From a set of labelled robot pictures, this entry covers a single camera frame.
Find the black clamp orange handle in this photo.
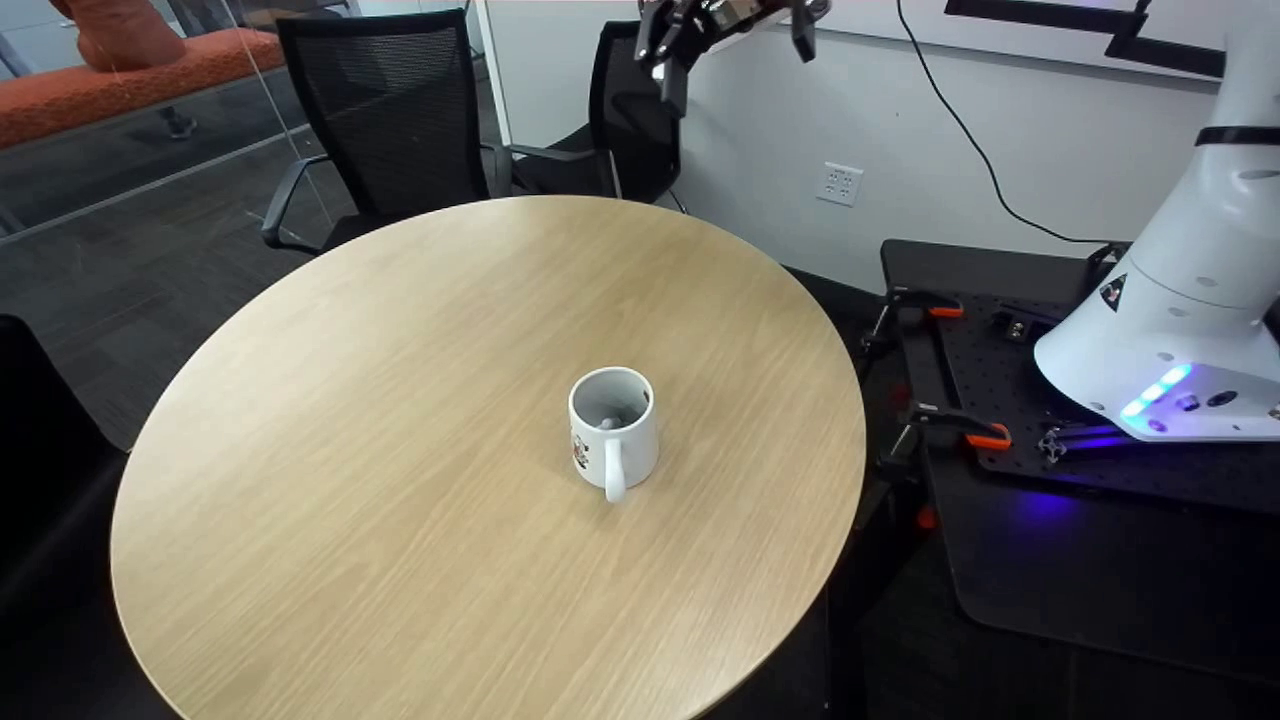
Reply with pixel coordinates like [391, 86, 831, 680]
[854, 290, 973, 358]
[872, 395, 1017, 475]

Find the black mesh chair grey armrest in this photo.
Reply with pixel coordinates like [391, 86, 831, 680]
[255, 9, 495, 255]

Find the white ceramic mug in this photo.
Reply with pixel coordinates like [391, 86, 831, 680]
[562, 366, 664, 509]

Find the orange upholstered bench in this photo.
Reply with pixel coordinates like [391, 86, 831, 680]
[0, 24, 292, 152]

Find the white wall outlet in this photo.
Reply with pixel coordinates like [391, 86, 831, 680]
[812, 158, 868, 214]

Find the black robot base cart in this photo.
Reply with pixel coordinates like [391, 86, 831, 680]
[875, 238, 1280, 693]

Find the orange cushion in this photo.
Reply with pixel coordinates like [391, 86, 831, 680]
[46, 0, 191, 74]

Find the black wall cable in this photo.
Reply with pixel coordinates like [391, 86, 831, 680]
[891, 0, 1134, 252]

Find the dark chair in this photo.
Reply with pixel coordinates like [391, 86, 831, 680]
[0, 314, 132, 720]

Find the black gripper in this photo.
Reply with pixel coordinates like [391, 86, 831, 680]
[631, 0, 836, 74]

